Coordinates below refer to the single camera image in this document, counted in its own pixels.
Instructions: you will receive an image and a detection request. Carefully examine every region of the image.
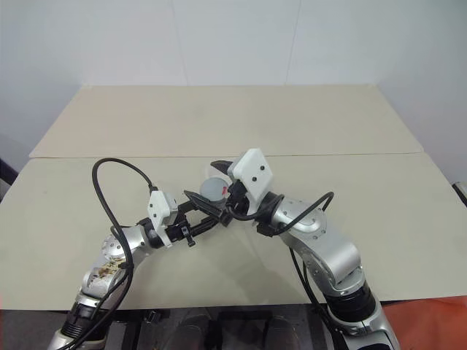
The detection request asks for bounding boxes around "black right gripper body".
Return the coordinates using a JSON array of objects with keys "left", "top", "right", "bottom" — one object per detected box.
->
[{"left": 228, "top": 180, "right": 251, "bottom": 216}]

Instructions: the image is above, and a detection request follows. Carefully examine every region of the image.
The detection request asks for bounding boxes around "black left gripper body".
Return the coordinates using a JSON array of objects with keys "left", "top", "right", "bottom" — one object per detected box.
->
[{"left": 166, "top": 209, "right": 204, "bottom": 249}]

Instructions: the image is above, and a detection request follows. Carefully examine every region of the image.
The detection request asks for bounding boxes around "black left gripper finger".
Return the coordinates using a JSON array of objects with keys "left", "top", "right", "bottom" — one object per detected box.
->
[
  {"left": 188, "top": 214, "right": 231, "bottom": 238},
  {"left": 177, "top": 202, "right": 202, "bottom": 220}
]

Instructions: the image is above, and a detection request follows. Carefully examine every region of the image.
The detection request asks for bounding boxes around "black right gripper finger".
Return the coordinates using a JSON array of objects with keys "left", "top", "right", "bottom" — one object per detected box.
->
[
  {"left": 211, "top": 160, "right": 236, "bottom": 175},
  {"left": 184, "top": 190, "right": 229, "bottom": 219}
]

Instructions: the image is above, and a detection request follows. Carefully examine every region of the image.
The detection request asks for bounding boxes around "clear plastic jar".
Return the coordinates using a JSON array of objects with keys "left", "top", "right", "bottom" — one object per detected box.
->
[{"left": 202, "top": 163, "right": 231, "bottom": 205}]

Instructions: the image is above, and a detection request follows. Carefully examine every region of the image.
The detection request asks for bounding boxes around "grey round jar lid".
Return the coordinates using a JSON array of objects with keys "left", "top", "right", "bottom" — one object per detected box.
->
[{"left": 198, "top": 176, "right": 229, "bottom": 203}]

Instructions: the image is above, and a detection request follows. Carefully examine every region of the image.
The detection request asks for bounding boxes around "dark grey object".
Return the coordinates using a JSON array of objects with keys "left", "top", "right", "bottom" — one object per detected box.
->
[{"left": 0, "top": 133, "right": 19, "bottom": 198}]

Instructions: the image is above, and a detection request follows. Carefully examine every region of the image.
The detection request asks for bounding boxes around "orange red sheet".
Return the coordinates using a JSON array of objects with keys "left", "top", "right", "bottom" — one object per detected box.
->
[{"left": 379, "top": 295, "right": 467, "bottom": 350}]

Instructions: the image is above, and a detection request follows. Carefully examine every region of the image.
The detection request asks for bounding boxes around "white and black object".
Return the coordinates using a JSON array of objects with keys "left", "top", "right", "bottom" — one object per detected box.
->
[{"left": 451, "top": 180, "right": 467, "bottom": 209}]

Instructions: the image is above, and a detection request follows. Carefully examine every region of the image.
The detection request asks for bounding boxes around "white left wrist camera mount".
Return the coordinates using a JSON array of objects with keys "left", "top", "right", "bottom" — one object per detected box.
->
[{"left": 147, "top": 190, "right": 179, "bottom": 249}]

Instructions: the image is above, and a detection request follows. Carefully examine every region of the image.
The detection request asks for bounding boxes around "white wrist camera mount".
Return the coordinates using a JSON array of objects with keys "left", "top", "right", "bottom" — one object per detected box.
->
[
  {"left": 226, "top": 147, "right": 275, "bottom": 216},
  {"left": 147, "top": 190, "right": 179, "bottom": 249}
]

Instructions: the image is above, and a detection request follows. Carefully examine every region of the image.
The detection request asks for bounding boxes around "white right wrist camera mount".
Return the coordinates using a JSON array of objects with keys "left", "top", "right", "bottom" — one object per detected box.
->
[{"left": 226, "top": 147, "right": 275, "bottom": 216}]

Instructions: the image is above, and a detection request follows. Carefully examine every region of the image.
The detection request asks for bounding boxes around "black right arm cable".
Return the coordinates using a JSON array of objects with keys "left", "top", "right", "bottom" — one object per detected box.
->
[{"left": 224, "top": 191, "right": 344, "bottom": 350}]

